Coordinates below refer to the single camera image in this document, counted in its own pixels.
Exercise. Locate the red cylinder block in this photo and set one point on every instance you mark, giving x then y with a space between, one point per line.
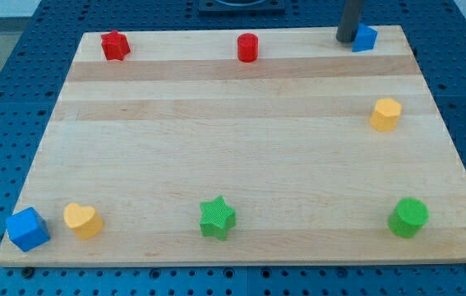
247 47

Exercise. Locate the red star block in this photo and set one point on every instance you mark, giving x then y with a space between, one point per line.
115 45

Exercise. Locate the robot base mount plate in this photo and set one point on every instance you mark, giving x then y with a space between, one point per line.
219 6

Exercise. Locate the blue triangle block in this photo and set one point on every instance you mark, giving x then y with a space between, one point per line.
365 38

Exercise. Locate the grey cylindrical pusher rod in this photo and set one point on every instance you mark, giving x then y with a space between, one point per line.
349 21

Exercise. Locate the yellow heart block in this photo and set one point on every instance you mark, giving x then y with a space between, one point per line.
84 221

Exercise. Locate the yellow hexagon block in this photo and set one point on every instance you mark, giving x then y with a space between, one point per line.
385 115

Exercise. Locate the green star block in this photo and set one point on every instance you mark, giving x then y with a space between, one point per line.
217 218

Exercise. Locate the blue cube block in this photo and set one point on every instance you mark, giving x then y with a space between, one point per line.
27 229

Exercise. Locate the wooden board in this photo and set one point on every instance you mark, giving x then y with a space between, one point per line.
285 140

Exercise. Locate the green cylinder block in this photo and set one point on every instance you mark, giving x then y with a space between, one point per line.
408 217

